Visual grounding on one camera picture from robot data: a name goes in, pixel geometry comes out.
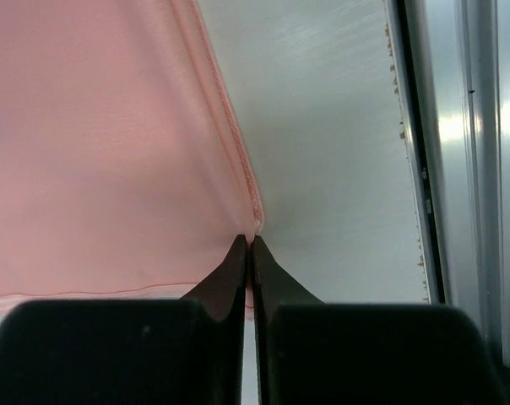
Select aluminium front rail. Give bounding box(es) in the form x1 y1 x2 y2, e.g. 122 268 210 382
386 1 510 369

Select pink satin napkin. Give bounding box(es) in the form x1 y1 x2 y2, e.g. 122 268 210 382
0 1 263 313

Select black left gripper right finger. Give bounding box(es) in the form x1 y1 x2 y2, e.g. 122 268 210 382
250 235 322 404

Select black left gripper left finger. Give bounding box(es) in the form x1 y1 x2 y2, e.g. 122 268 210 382
182 235 247 404

